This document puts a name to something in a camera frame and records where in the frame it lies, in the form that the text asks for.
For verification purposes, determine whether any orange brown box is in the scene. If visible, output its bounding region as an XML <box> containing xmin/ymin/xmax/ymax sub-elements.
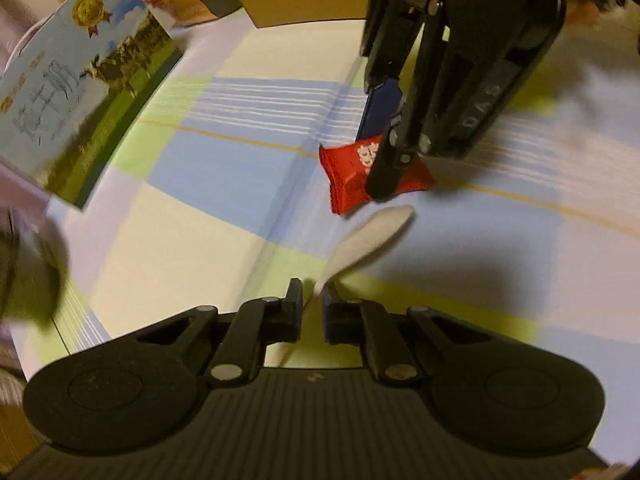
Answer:
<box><xmin>150</xmin><ymin>0</ymin><xmax>221</xmax><ymax>28</ymax></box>

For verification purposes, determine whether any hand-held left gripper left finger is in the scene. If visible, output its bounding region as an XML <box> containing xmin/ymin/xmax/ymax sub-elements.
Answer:
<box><xmin>135</xmin><ymin>277</ymin><xmax>304</xmax><ymax>387</ymax></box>

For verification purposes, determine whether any red candy packet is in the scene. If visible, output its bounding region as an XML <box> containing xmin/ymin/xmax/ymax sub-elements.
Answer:
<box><xmin>319</xmin><ymin>134</ymin><xmax>437</xmax><ymax>216</ymax></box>

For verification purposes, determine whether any blue milk carton box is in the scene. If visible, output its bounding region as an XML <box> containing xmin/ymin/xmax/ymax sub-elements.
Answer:
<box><xmin>0</xmin><ymin>0</ymin><xmax>183</xmax><ymax>210</ymax></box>

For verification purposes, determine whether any white plastic spoon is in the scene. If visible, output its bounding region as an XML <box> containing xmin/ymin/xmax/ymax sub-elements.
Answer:
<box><xmin>262</xmin><ymin>205</ymin><xmax>416</xmax><ymax>367</ymax></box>

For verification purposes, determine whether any wrapped stack of dark bowls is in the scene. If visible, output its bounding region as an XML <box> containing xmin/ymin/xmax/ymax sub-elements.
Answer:
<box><xmin>0</xmin><ymin>232</ymin><xmax>69</xmax><ymax>322</ymax></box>

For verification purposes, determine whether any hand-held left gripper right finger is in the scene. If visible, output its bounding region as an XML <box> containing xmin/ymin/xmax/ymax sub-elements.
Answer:
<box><xmin>322</xmin><ymin>280</ymin><xmax>497</xmax><ymax>387</ymax></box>

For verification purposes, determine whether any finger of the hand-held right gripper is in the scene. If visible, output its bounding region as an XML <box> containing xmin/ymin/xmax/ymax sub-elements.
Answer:
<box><xmin>356</xmin><ymin>76</ymin><xmax>405</xmax><ymax>143</ymax></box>
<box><xmin>365</xmin><ymin>115</ymin><xmax>418</xmax><ymax>202</ymax></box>

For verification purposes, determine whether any desktop with checked tablecloth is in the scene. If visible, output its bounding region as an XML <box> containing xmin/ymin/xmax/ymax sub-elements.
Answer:
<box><xmin>10</xmin><ymin>10</ymin><xmax>640</xmax><ymax>467</ymax></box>

